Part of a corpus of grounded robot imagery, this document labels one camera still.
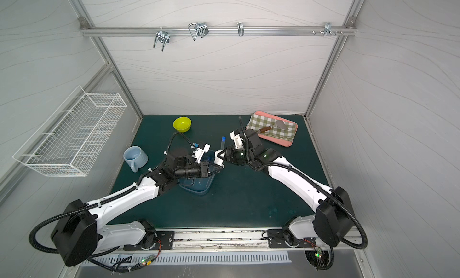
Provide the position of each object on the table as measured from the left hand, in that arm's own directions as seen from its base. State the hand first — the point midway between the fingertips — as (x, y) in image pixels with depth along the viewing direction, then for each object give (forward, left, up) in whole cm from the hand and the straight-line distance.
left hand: (221, 170), depth 72 cm
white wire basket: (+2, +59, +12) cm, 60 cm away
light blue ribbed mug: (+12, +44, -10) cm, 47 cm away
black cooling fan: (-27, -41, -23) cm, 55 cm away
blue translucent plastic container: (+1, +12, -19) cm, 22 cm away
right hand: (+6, +1, +1) cm, 7 cm away
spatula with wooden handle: (+44, -34, -19) cm, 59 cm away
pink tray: (+29, -35, -20) cm, 50 cm away
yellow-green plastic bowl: (+42, +30, -18) cm, 54 cm away
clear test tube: (+11, 0, +4) cm, 12 cm away
